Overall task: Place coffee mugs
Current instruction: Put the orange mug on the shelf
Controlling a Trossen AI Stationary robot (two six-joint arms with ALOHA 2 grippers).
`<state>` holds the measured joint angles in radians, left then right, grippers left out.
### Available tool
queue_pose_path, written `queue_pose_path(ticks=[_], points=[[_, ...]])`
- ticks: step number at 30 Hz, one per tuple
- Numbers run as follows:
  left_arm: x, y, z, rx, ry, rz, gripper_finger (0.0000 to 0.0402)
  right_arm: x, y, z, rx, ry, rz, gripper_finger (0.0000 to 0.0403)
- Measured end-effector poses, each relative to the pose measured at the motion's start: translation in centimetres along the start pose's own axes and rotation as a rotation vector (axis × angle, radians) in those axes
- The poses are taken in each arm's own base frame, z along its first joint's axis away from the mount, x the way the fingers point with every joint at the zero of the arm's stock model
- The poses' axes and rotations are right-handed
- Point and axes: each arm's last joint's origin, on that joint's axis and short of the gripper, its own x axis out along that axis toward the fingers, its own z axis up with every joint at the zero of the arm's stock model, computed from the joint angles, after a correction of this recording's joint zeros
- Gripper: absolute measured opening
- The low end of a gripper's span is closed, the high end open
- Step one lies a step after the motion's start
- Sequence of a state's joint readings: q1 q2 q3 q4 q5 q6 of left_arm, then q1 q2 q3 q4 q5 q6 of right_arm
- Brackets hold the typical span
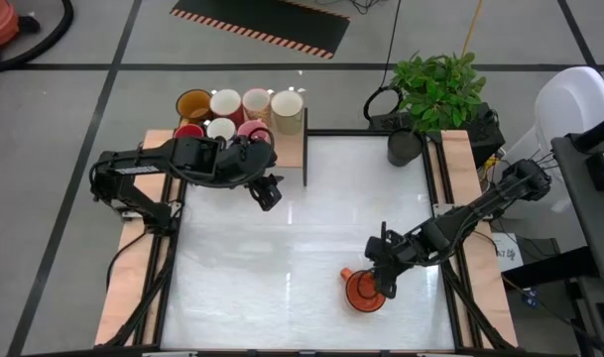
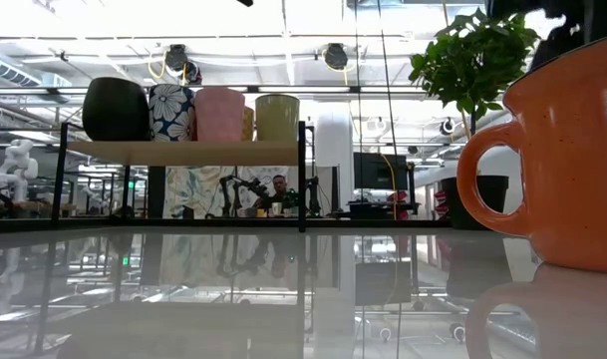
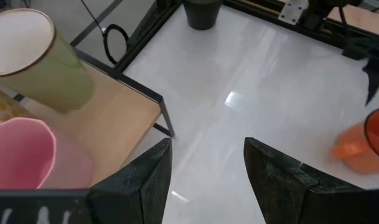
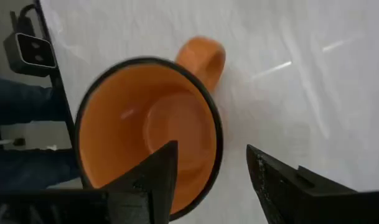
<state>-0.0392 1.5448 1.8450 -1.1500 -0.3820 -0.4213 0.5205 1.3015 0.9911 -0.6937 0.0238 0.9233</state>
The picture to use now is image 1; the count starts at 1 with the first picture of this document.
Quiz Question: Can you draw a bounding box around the wooden side board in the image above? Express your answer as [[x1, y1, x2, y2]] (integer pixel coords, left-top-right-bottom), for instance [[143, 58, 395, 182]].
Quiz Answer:
[[93, 129, 183, 347], [429, 129, 519, 348]]

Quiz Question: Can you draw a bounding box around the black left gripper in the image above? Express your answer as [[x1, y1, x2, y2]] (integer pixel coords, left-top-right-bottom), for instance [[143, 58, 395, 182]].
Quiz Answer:
[[216, 138, 285, 212]]

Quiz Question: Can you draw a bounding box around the black looped cable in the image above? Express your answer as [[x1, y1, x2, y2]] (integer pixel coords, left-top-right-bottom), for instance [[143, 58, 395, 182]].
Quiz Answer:
[[363, 86, 405, 125]]

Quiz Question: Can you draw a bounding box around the thin black floor cable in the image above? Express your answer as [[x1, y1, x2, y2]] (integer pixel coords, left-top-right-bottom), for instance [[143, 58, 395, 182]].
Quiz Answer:
[[378, 0, 403, 90]]

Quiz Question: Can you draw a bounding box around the dark plant pot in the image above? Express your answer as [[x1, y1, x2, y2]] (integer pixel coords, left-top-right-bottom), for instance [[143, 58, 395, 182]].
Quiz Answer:
[[386, 129, 424, 168]]

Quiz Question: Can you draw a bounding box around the green leafy plant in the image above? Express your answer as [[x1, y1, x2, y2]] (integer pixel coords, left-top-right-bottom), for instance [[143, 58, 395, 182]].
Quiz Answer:
[[389, 51, 488, 134]]

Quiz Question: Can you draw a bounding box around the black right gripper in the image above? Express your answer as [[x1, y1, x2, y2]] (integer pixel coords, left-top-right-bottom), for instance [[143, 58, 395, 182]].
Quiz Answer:
[[364, 221, 434, 299]]

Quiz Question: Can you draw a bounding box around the black aluminium table frame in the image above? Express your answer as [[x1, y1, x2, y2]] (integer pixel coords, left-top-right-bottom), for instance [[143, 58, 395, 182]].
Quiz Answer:
[[102, 129, 516, 357]]

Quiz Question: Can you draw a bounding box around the amber yellow mug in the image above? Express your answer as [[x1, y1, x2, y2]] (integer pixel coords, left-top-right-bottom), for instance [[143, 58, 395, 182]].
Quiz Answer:
[[176, 88, 214, 125]]

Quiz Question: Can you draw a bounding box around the pink mug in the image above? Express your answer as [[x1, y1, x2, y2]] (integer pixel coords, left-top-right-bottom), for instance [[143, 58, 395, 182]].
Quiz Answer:
[[236, 119, 273, 145]]

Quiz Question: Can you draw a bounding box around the black vacuum hose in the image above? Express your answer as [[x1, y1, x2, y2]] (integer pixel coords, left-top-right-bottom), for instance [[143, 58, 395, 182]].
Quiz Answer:
[[0, 0, 75, 74]]

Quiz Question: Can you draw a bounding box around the yellow floor cable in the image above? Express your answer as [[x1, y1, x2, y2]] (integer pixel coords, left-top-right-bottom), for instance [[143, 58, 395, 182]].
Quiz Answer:
[[460, 0, 484, 57]]

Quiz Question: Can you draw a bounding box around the black mug with red inside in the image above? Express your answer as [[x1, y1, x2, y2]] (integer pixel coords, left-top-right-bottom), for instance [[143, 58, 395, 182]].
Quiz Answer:
[[173, 122, 206, 140]]

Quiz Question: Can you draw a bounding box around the black desk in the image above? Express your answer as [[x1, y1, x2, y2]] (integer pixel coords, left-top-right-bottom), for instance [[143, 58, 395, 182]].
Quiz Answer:
[[550, 111, 604, 284]]

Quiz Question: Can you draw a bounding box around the beige patterned mug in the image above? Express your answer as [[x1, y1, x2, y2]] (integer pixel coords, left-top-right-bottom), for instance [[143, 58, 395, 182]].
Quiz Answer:
[[241, 87, 274, 128]]

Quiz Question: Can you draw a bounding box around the red mug with white inside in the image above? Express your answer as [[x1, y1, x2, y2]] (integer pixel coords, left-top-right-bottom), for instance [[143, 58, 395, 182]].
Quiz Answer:
[[209, 87, 246, 128]]

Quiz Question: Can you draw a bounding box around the cream mug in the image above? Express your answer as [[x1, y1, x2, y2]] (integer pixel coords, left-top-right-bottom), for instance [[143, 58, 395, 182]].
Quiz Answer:
[[270, 88, 305, 136]]

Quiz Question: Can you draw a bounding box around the wooden shelf with black ends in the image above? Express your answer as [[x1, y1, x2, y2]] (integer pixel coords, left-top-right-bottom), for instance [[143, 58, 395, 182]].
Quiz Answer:
[[175, 106, 308, 187]]

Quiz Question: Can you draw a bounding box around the black equipment box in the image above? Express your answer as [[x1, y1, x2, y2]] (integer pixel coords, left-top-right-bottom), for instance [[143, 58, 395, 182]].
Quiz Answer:
[[368, 101, 507, 168]]

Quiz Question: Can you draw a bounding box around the white chair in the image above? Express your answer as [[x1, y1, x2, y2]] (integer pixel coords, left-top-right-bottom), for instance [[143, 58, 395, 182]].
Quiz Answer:
[[497, 65, 604, 222]]

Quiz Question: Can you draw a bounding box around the small white mug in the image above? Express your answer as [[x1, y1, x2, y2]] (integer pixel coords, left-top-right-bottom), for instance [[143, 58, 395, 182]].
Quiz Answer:
[[205, 117, 238, 143]]

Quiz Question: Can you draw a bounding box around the black mat with striped edge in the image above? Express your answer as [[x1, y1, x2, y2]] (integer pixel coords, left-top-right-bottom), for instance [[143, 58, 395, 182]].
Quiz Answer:
[[170, 0, 351, 60]]

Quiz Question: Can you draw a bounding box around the wide orange mug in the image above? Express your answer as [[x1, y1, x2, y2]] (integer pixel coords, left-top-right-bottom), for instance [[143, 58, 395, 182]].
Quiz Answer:
[[339, 267, 388, 313]]

